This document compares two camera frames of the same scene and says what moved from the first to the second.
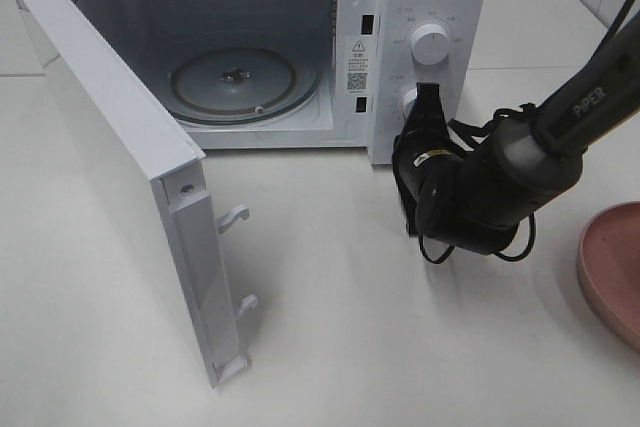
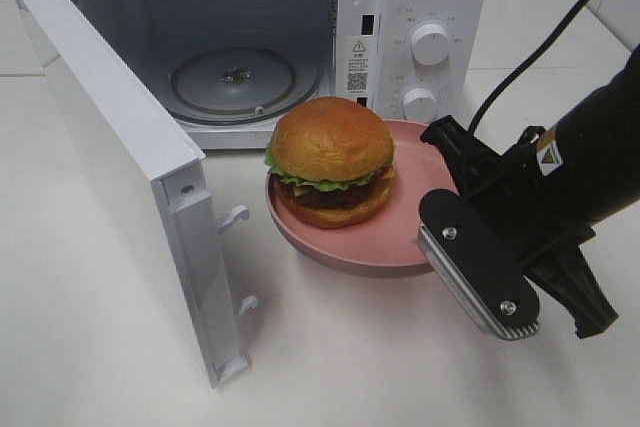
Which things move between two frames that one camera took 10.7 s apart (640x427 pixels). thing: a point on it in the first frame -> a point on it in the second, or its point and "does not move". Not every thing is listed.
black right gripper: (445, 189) -> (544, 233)
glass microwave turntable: (242, 85) does not move
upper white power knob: (430, 44) does not move
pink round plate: (609, 270) -> (387, 245)
